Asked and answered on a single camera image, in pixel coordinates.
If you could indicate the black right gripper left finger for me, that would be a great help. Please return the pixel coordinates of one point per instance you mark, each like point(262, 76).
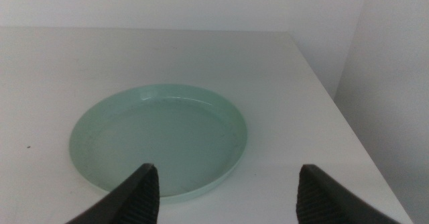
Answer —
point(140, 197)

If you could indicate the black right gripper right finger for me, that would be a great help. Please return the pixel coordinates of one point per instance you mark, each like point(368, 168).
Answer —
point(321, 200)

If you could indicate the pale green shallow bowl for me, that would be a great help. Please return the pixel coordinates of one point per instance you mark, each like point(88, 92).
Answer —
point(167, 133)

